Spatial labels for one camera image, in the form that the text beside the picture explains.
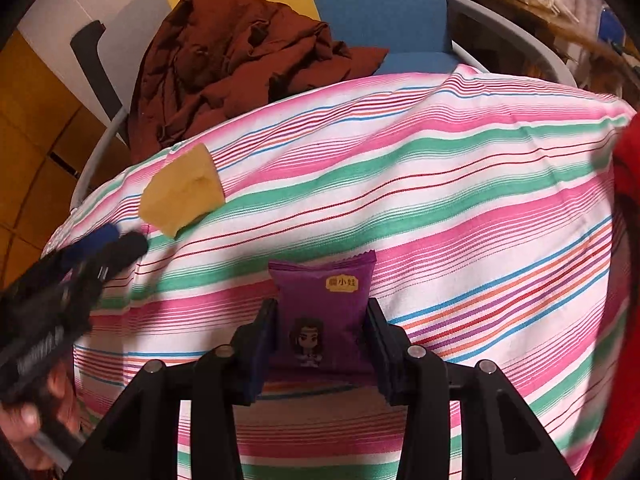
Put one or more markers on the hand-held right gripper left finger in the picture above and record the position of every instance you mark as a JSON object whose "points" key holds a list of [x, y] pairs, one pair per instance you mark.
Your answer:
{"points": [[260, 355]]}

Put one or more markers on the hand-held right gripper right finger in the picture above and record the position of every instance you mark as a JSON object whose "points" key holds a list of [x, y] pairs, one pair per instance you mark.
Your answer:
{"points": [[380, 355]]}

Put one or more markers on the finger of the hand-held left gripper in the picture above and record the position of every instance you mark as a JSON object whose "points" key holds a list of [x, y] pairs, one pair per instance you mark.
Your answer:
{"points": [[127, 249], [102, 236]]}

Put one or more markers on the purple snack packet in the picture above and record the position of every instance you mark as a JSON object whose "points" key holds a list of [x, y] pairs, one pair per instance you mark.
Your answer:
{"points": [[320, 310]]}

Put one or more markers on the yellow sponge piece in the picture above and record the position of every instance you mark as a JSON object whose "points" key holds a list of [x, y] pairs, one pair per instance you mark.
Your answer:
{"points": [[182, 195]]}

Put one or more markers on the person's left hand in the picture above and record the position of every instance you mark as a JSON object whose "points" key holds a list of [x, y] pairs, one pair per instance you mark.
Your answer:
{"points": [[35, 410]]}

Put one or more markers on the wooden wardrobe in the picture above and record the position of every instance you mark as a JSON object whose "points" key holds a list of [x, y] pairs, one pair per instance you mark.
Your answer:
{"points": [[35, 125]]}

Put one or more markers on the dark rolled mat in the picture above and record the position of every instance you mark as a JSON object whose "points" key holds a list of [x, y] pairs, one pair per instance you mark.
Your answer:
{"points": [[97, 65]]}

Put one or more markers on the striped tablecloth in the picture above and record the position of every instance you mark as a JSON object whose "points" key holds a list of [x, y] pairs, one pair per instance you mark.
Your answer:
{"points": [[425, 185]]}

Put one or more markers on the brown padded jacket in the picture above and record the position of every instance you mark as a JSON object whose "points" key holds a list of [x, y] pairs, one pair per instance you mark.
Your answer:
{"points": [[225, 70]]}

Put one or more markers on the red cloth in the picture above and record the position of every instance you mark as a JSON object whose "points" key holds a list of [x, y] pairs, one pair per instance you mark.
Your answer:
{"points": [[620, 310]]}

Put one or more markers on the grey yellow blue chair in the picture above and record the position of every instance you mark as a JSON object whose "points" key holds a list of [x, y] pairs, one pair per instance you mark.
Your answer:
{"points": [[375, 10]]}

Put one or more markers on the wooden side desk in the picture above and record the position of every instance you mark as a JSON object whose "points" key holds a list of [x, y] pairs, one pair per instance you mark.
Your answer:
{"points": [[530, 20]]}

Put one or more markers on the blue round object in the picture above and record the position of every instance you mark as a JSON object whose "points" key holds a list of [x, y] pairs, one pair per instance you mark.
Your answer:
{"points": [[612, 25]]}

